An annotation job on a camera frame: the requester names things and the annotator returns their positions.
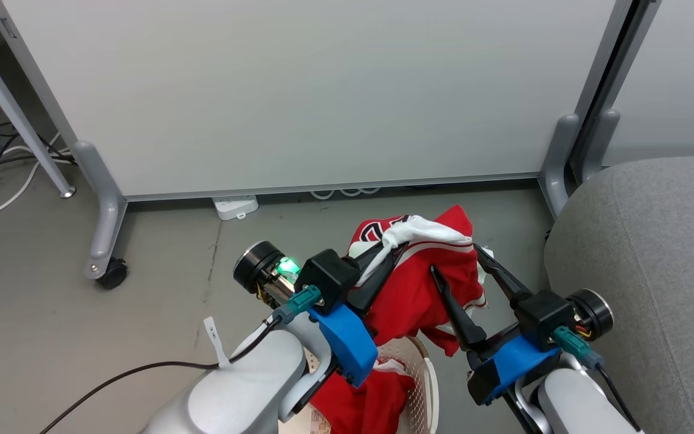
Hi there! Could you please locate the white garment with red trim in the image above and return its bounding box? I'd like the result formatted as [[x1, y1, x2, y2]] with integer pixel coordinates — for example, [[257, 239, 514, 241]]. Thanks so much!
[[356, 215, 495, 314]]

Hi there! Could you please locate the grey metal table frame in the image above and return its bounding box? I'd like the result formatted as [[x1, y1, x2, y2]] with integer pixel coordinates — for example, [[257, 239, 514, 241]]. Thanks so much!
[[0, 15, 77, 198]]

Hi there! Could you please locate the perforated cream laundry basket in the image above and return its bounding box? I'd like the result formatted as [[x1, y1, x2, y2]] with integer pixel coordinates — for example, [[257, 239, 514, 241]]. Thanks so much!
[[278, 336, 441, 434]]

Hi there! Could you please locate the white floor cable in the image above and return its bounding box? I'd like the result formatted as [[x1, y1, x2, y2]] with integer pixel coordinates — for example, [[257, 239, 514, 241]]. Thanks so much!
[[0, 133, 77, 221]]

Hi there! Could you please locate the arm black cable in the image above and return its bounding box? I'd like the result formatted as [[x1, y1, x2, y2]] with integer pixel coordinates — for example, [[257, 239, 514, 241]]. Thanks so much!
[[553, 325, 643, 432], [39, 285, 322, 434]]

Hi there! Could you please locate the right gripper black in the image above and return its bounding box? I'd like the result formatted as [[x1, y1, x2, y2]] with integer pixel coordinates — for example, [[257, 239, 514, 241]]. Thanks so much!
[[430, 244, 614, 370]]

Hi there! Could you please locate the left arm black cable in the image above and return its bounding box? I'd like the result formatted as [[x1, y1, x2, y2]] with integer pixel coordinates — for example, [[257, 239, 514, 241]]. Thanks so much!
[[39, 285, 322, 434]]

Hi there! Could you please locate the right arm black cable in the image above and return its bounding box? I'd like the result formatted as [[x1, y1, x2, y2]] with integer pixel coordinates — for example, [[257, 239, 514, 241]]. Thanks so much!
[[553, 325, 643, 432]]

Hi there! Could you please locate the red basketball jersey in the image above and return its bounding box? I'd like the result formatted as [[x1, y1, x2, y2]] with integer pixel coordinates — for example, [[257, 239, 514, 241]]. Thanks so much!
[[347, 204, 487, 357]]

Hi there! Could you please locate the large white partition grey frame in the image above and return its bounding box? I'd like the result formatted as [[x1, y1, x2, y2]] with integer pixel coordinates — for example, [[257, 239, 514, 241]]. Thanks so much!
[[0, 0, 634, 281]]

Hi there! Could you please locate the grey fabric sofa seat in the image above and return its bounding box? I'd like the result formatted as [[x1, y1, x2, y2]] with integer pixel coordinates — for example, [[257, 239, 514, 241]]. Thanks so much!
[[543, 156, 694, 434]]

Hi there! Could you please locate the white cable tie tag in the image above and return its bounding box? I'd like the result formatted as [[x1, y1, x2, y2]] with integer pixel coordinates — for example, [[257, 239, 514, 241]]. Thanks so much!
[[204, 316, 231, 368]]

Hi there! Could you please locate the black caster wheel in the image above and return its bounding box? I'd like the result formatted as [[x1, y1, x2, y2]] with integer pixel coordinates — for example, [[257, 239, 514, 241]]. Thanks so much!
[[95, 257, 128, 290]]

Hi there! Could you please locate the white coiled cable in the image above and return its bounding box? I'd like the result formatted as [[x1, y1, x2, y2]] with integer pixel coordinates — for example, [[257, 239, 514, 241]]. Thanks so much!
[[311, 187, 382, 200]]

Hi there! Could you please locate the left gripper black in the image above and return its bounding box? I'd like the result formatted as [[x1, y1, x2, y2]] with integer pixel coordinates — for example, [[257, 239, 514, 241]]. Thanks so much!
[[233, 241, 411, 315]]

